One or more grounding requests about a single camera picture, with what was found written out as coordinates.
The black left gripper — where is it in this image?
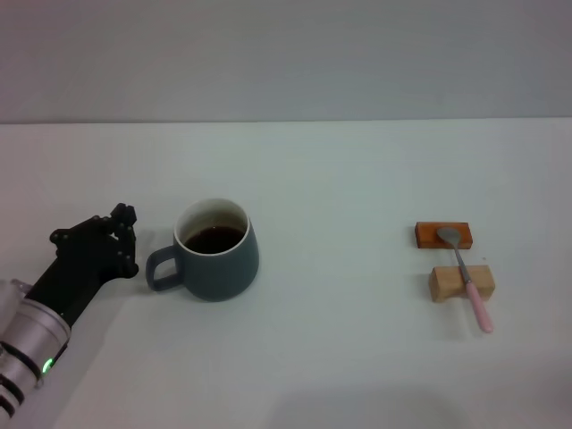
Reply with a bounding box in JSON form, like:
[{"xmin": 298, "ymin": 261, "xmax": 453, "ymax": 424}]
[{"xmin": 25, "ymin": 203, "xmax": 140, "ymax": 327}]

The grey ceramic mug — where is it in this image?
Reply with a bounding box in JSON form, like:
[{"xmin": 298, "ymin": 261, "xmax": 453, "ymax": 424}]
[{"xmin": 145, "ymin": 198, "xmax": 260, "ymax": 303}]

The pink handled metal spoon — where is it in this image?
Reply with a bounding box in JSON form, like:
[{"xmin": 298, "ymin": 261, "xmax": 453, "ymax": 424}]
[{"xmin": 435, "ymin": 226, "xmax": 495, "ymax": 334}]

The light wooden spoon rest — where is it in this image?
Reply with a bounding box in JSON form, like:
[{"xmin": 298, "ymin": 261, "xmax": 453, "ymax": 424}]
[{"xmin": 428, "ymin": 265, "xmax": 497, "ymax": 304}]

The dark coffee liquid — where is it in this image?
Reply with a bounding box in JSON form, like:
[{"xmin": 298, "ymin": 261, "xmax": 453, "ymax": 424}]
[{"xmin": 182, "ymin": 225, "xmax": 246, "ymax": 256}]

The orange wooden block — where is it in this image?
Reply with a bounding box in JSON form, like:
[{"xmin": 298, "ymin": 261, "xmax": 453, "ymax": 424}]
[{"xmin": 414, "ymin": 221, "xmax": 474, "ymax": 251}]

